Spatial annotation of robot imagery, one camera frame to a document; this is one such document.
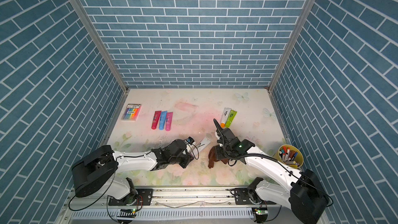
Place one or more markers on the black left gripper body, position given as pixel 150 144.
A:
pixel 181 159

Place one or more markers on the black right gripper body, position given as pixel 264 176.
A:
pixel 223 151

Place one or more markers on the white pink-capped toothpaste tube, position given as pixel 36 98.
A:
pixel 196 148

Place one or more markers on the brown wiping cloth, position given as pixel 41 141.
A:
pixel 214 158

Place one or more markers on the magenta toothpaste tube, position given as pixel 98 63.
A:
pixel 168 122

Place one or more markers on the blue toothpaste tube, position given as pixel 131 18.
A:
pixel 162 120

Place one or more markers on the red toothpaste tube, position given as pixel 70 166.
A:
pixel 156 118

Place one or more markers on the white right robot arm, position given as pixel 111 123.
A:
pixel 299 191

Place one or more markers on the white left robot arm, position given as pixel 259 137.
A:
pixel 96 171

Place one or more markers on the green toothpaste tube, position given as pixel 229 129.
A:
pixel 230 118

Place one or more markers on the white orange-capped toothpaste tube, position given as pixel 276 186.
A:
pixel 225 116

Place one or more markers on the yellow cup of markers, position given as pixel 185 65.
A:
pixel 289 155

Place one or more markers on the rainbow highlighter pen pack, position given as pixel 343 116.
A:
pixel 131 112

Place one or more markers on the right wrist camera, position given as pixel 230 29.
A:
pixel 219 136

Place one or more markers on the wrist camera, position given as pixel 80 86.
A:
pixel 190 140
pixel 219 136

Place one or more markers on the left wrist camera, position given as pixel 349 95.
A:
pixel 190 140

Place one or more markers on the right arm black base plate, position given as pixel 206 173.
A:
pixel 244 196

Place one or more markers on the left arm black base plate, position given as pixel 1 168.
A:
pixel 142 197

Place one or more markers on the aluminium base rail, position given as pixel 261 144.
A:
pixel 176 205

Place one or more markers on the aluminium left corner post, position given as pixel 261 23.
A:
pixel 87 23

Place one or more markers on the aluminium corner post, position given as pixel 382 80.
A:
pixel 292 40
pixel 87 23

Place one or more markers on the aluminium right corner post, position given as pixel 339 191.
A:
pixel 292 40

